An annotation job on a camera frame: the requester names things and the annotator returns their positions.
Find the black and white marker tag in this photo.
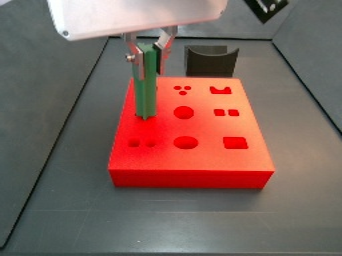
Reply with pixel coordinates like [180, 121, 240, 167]
[244, 0, 289, 23]

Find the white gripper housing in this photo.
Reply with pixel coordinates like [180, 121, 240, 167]
[47, 0, 229, 80]

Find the dark grey curved holder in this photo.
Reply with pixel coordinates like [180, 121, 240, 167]
[185, 45, 240, 77]

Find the red shape-sorting block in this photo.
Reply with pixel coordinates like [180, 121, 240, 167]
[109, 77, 276, 189]

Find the green star-shaped peg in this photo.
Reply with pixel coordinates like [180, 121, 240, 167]
[133, 43, 157, 120]

